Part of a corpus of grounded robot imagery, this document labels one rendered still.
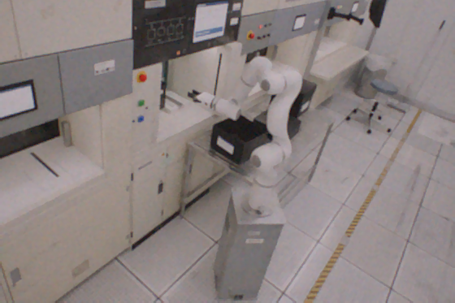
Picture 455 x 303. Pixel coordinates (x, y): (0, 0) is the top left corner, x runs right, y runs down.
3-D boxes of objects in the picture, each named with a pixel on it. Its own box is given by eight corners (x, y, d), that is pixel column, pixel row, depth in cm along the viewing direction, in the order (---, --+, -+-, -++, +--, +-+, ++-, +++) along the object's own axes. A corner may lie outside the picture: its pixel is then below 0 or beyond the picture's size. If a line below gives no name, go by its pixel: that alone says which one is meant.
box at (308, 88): (296, 120, 282) (304, 93, 268) (266, 106, 293) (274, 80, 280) (309, 109, 302) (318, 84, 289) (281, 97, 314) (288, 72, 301)
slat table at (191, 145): (237, 263, 245) (259, 187, 204) (178, 218, 271) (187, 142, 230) (310, 181, 339) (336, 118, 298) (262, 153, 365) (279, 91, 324)
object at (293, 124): (282, 146, 246) (287, 132, 239) (249, 129, 258) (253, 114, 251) (299, 131, 267) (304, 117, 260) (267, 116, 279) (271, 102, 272)
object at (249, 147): (208, 145, 232) (212, 124, 222) (235, 132, 250) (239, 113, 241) (238, 166, 218) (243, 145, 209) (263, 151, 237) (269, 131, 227)
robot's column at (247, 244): (257, 300, 224) (287, 223, 183) (217, 301, 219) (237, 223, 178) (249, 263, 247) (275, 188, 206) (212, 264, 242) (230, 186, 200)
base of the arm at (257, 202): (277, 217, 186) (286, 192, 176) (244, 217, 182) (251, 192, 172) (269, 192, 201) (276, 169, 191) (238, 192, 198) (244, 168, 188)
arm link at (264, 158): (279, 183, 182) (292, 148, 169) (256, 195, 171) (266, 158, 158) (264, 170, 189) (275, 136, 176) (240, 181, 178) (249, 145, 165)
